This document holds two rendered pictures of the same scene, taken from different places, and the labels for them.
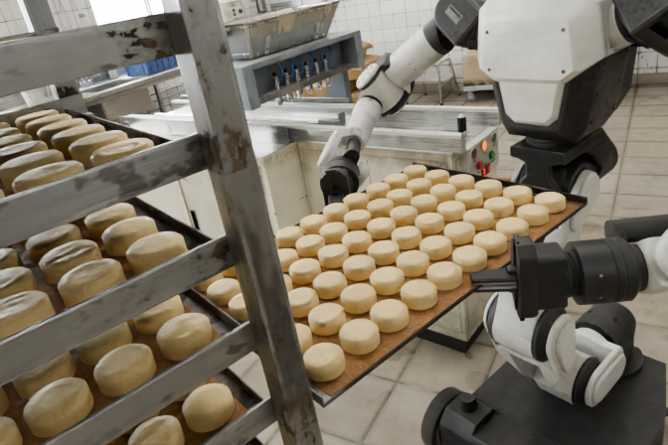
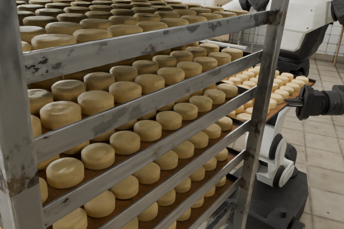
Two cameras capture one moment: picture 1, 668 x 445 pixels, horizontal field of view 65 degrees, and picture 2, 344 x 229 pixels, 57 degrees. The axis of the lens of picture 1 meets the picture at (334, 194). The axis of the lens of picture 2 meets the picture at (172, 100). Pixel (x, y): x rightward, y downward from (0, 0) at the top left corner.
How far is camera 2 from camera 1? 55 cm
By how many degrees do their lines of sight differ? 15
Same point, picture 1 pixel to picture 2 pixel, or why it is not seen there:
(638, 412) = (297, 191)
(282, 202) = not seen: hidden behind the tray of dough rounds
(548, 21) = (305, 5)
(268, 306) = (271, 78)
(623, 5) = (336, 5)
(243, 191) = (280, 33)
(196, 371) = (244, 98)
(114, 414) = (230, 105)
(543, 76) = (297, 29)
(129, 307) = (243, 66)
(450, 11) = not seen: outside the picture
